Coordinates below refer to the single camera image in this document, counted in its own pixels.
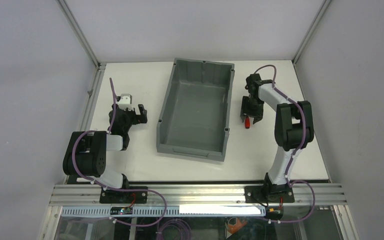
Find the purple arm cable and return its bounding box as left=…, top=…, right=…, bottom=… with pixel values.
left=254, top=64, right=316, bottom=224
left=71, top=77, right=168, bottom=228

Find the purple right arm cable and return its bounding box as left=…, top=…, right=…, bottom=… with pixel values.
left=254, top=64, right=316, bottom=224

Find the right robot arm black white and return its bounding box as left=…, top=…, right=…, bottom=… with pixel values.
left=240, top=73, right=314, bottom=203

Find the grey plastic storage bin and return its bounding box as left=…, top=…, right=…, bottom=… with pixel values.
left=156, top=58, right=235, bottom=162

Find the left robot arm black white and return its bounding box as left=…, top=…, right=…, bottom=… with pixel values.
left=62, top=104, right=148, bottom=190

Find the aluminium mounting rail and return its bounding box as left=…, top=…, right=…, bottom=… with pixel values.
left=49, top=183, right=347, bottom=207

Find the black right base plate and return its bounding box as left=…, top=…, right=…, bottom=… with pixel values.
left=244, top=185, right=295, bottom=204

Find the left aluminium frame post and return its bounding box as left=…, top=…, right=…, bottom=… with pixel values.
left=56, top=0, right=100, bottom=69

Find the white slotted cable duct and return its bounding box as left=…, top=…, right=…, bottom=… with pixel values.
left=61, top=205, right=266, bottom=218

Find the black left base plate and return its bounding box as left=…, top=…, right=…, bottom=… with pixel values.
left=99, top=186, right=148, bottom=204

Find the right aluminium frame post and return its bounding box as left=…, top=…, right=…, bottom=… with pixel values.
left=292, top=0, right=332, bottom=67

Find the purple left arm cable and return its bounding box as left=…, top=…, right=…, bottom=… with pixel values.
left=71, top=77, right=168, bottom=228

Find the coiled purple cable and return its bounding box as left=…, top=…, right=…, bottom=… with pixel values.
left=157, top=217, right=193, bottom=240

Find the red handled screwdriver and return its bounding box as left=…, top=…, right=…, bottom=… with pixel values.
left=244, top=116, right=251, bottom=129

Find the aluminium frame post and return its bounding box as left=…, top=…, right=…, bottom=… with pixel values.
left=56, top=0, right=100, bottom=69
left=292, top=0, right=332, bottom=67

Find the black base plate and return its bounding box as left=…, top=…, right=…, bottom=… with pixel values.
left=99, top=186, right=148, bottom=204
left=244, top=185, right=295, bottom=204

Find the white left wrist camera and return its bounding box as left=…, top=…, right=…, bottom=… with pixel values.
left=116, top=93, right=135, bottom=111

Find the orange object below table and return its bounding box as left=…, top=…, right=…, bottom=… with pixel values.
left=225, top=217, right=248, bottom=238

